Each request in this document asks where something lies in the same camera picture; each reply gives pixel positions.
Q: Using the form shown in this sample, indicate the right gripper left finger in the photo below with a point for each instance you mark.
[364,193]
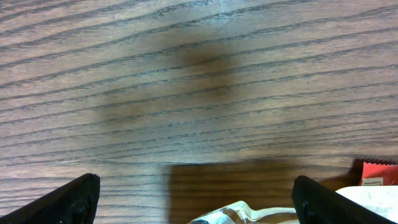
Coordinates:
[73,203]

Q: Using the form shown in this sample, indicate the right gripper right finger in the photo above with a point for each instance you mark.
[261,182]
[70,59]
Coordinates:
[316,204]

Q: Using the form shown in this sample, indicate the red stick packet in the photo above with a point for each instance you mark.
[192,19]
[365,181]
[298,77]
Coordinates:
[378,174]

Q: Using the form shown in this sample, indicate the brown snack pouch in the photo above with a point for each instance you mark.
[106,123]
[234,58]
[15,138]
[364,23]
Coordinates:
[241,213]

